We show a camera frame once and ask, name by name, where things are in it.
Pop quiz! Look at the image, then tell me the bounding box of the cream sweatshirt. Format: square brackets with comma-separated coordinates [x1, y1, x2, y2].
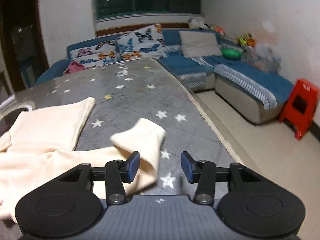
[1, 97, 165, 220]

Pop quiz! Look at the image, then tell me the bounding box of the grey star tablecloth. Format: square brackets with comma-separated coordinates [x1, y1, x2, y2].
[0, 57, 238, 240]

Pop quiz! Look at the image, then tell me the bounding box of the blue corner sofa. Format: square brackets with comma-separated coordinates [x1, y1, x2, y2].
[36, 29, 293, 124]

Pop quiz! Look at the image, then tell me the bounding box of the pink crumpled garment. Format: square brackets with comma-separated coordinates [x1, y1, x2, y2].
[63, 61, 86, 75]

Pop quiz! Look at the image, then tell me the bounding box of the red plastic stool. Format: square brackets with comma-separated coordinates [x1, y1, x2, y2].
[278, 79, 319, 140]

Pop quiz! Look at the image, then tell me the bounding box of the left butterfly pillow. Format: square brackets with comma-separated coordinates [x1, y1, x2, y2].
[69, 41, 121, 68]

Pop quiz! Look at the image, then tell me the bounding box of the butterfly pillow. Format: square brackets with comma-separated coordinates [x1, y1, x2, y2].
[69, 41, 121, 68]
[116, 23, 168, 60]

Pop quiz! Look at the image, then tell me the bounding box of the black round induction cooktop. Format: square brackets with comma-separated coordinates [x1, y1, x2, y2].
[0, 108, 28, 136]

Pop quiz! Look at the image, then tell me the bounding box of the green round toy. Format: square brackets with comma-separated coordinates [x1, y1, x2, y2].
[221, 48, 243, 60]

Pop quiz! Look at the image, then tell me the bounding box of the grey plain cushion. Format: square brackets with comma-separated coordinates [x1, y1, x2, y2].
[179, 31, 222, 58]

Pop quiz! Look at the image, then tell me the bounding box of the pile of colourful toys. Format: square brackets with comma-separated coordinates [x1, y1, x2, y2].
[234, 33, 281, 74]

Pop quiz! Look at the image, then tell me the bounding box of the right butterfly pillow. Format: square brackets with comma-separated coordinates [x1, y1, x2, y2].
[116, 23, 168, 60]

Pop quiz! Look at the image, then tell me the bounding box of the black white plush toy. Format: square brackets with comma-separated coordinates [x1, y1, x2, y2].
[188, 18, 209, 30]

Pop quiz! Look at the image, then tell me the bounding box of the dark wooden door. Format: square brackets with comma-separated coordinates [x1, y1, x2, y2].
[1, 0, 49, 92]

